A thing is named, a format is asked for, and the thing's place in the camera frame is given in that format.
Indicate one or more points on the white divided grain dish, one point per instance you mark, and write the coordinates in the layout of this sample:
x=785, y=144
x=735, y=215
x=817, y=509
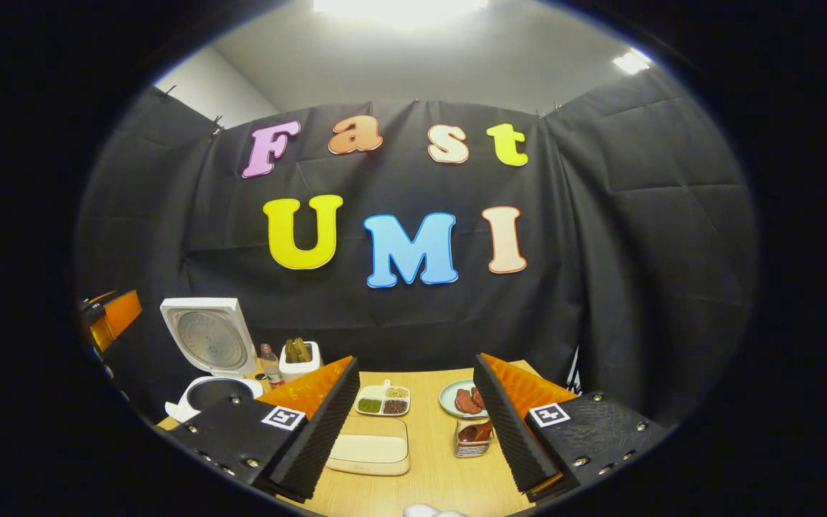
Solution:
x=382, y=401

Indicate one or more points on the pale green plate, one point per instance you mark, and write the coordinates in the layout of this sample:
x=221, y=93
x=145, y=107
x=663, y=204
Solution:
x=448, y=398

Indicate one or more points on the brown bread slice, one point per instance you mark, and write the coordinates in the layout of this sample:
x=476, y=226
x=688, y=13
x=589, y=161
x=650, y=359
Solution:
x=290, y=352
x=303, y=350

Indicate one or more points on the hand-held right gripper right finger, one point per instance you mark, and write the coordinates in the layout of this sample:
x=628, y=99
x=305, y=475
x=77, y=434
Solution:
x=508, y=431

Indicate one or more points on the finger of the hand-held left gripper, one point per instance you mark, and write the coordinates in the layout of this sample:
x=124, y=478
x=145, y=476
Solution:
x=119, y=316

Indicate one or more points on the clear plastic water bottle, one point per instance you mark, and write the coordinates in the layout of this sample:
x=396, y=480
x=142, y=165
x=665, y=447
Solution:
x=271, y=366

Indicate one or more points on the small ceiling light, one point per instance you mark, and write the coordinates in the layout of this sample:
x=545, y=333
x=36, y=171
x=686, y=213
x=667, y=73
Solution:
x=632, y=62

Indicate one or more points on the black backdrop cloth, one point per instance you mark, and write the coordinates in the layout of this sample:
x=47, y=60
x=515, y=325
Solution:
x=600, y=273

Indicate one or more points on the red meat slice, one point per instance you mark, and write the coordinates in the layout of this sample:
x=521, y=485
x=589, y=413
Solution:
x=479, y=397
x=466, y=402

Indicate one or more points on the dark wooden spoon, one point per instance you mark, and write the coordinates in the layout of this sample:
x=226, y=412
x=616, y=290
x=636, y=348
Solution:
x=477, y=433

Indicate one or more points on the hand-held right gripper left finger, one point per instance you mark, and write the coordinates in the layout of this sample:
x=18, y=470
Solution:
x=324, y=438

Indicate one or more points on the large ceiling light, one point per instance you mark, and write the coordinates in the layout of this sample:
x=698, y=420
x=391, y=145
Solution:
x=399, y=8

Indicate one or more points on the white rice cooker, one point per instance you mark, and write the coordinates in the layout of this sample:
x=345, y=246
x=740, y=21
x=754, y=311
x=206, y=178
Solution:
x=209, y=341

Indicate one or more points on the white toaster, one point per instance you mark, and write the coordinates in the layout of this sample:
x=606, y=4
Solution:
x=300, y=370

